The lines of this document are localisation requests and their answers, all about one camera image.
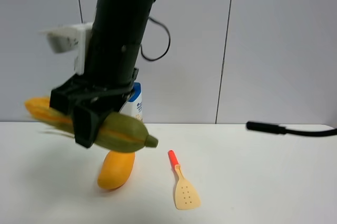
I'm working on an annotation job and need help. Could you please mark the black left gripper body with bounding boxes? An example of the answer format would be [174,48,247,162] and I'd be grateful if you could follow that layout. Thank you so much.
[55,42,141,119]

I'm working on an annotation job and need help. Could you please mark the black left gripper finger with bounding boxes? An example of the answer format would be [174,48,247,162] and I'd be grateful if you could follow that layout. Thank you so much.
[72,105,101,148]
[49,89,71,115]

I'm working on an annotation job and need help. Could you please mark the toy corn cob green husk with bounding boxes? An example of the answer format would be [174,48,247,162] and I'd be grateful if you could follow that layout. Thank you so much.
[24,97,158,153]

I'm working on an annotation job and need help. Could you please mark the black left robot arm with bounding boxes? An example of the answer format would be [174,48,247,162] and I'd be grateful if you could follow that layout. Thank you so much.
[49,0,156,148]

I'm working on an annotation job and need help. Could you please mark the white shampoo bottle blue cap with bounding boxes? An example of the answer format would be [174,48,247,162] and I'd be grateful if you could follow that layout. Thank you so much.
[119,82,143,121]

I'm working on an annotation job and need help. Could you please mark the yellow mango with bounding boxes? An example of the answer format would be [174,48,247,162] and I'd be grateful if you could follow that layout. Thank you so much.
[97,151,135,190]

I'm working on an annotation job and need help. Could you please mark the black cable loop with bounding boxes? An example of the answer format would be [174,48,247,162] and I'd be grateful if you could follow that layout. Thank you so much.
[139,16,171,62]

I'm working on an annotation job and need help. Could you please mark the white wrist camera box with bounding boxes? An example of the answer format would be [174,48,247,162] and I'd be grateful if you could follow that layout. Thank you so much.
[40,22,93,75]

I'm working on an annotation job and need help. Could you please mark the beige spatula orange handle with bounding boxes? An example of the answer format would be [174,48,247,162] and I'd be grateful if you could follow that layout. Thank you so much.
[168,150,201,210]

